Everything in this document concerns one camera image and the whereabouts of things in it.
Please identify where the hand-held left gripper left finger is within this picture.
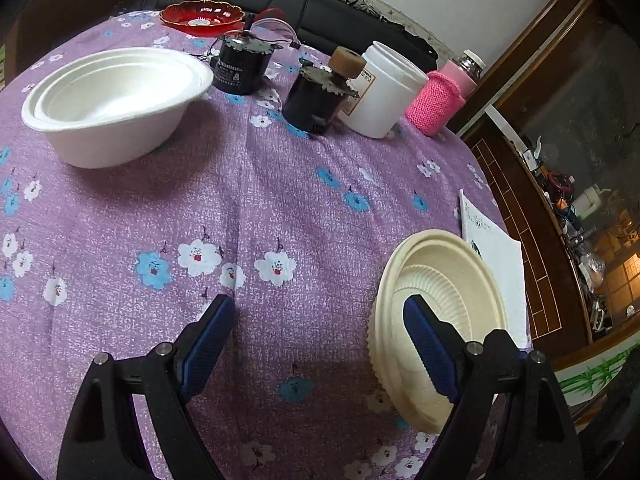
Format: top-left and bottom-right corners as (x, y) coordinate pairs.
(56, 294), (236, 480)

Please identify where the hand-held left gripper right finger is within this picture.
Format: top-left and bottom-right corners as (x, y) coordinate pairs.
(403, 294), (586, 480)

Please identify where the cream ribbed bowl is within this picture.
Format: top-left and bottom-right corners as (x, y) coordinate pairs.
(367, 229), (510, 435)

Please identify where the white paper booklet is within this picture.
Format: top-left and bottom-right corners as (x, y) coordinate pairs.
(459, 189), (533, 353)

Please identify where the bamboo printed panel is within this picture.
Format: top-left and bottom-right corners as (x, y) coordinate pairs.
(555, 340), (640, 411)

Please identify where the wooden sideboard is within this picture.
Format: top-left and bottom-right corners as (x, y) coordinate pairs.
(457, 90), (640, 361)

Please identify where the white plastic jug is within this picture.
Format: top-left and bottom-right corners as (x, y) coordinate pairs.
(570, 185), (613, 221)

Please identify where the pink knit-covered bottle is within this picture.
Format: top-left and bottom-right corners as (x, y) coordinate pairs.
(404, 49), (487, 137)

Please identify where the white plastic jar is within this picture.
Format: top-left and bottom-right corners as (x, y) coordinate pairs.
(339, 41), (430, 139)

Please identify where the black motor with wooden spool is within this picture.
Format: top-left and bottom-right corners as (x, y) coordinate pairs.
(281, 46), (368, 138)

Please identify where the red scalloped plate with sticker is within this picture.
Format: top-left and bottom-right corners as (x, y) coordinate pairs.
(159, 0), (246, 37)

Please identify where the black leather sofa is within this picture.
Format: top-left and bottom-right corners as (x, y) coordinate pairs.
(137, 0), (438, 68)

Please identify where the brown armchair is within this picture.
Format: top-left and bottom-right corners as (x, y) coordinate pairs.
(10, 0), (151, 76)

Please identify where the black motor with cable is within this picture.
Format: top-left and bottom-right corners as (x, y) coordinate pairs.
(210, 14), (283, 96)

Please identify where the wooden partition frame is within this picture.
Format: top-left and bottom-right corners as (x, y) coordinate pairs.
(450, 0), (621, 136)

